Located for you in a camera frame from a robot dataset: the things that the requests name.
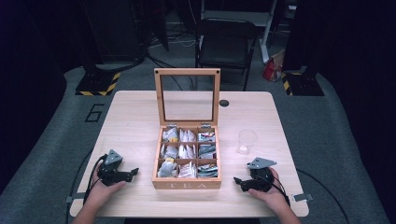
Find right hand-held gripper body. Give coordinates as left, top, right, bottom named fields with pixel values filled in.
left=241, top=157, right=278, bottom=193

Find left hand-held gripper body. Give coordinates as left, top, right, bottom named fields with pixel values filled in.
left=97, top=149, right=134, bottom=188

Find person's left hand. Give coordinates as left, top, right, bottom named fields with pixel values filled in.
left=89, top=162, right=127, bottom=204

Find person's right hand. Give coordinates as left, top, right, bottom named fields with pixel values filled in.
left=247, top=166, right=290, bottom=209

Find clear plastic cup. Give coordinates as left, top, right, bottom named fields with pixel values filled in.
left=236, top=129, right=259, bottom=156

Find grey tape strip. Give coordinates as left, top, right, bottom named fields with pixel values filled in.
left=291, top=192, right=314, bottom=203
left=64, top=191, right=87, bottom=203

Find wooden tea box, glass lid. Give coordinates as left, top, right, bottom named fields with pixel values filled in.
left=151, top=67, right=223, bottom=190

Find assorted tea bags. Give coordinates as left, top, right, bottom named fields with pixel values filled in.
left=157, top=127, right=219, bottom=179

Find stand base, yellow-black stripes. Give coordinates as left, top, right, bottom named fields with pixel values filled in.
left=75, top=71, right=121, bottom=97
left=280, top=71, right=325, bottom=97

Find red and brown bag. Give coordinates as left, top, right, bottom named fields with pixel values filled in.
left=262, top=49, right=286, bottom=83

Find black folding chair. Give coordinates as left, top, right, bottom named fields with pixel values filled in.
left=194, top=17, right=260, bottom=91

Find black equipment cabinet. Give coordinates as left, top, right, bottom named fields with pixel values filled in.
left=78, top=0, right=171, bottom=64

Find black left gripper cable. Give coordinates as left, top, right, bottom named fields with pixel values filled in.
left=64, top=148, right=108, bottom=224

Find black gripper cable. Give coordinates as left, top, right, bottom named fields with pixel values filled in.
left=269, top=167, right=350, bottom=224
left=64, top=148, right=108, bottom=224

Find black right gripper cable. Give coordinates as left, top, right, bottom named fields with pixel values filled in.
left=269, top=167, right=350, bottom=224

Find white floor cable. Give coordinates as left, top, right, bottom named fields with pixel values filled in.
left=148, top=29, right=198, bottom=49

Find white desk frame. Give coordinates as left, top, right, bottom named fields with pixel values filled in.
left=200, top=0, right=298, bottom=64

